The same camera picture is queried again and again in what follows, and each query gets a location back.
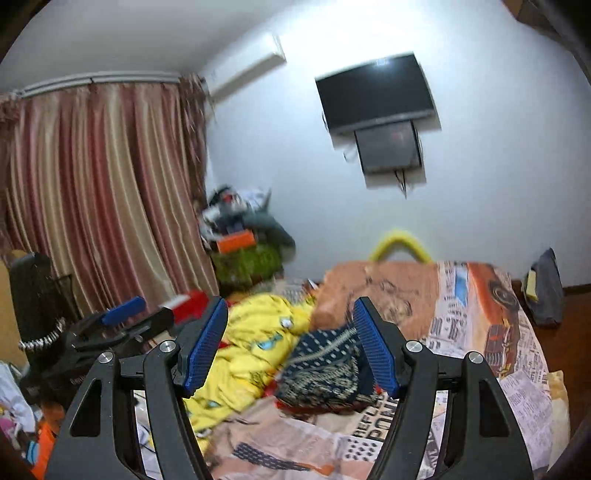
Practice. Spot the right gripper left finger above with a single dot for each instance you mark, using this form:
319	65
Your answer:
98	437

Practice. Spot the red and beige striped curtain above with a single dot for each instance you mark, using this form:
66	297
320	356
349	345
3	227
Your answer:
108	181

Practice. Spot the dark blue bag with yellow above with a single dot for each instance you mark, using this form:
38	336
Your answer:
543	290

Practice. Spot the yellow curved headboard tube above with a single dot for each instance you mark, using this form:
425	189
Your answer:
400	239

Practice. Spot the grey garment on pile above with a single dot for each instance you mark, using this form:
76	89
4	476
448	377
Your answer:
268	231

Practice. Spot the small black wall monitor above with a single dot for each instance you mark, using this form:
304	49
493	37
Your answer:
389	148

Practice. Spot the printed newspaper pattern bedspread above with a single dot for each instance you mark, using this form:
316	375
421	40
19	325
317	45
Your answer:
452	308

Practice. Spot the wooden wardrobe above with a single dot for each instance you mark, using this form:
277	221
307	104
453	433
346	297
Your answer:
543	15

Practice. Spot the pile of clutter on cabinet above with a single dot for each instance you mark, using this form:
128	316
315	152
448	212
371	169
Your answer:
225	209

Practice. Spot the large black wall television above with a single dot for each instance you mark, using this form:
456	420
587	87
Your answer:
383	91

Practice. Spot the yellow cartoon print blanket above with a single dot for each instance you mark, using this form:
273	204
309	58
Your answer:
261	333

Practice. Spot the red and white box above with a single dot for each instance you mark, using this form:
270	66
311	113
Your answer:
187	306

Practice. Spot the orange shoe box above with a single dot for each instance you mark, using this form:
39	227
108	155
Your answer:
236	241

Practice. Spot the green patterned covered cabinet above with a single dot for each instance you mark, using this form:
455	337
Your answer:
243	268

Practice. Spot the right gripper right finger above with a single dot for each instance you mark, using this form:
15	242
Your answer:
481	437

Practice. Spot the navy patterned hooded sweater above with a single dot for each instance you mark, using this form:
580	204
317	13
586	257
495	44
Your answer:
326	365

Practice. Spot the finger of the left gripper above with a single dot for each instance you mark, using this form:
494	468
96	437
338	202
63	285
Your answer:
121	313
151	326

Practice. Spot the white wall air conditioner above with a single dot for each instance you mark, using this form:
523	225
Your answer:
243	66

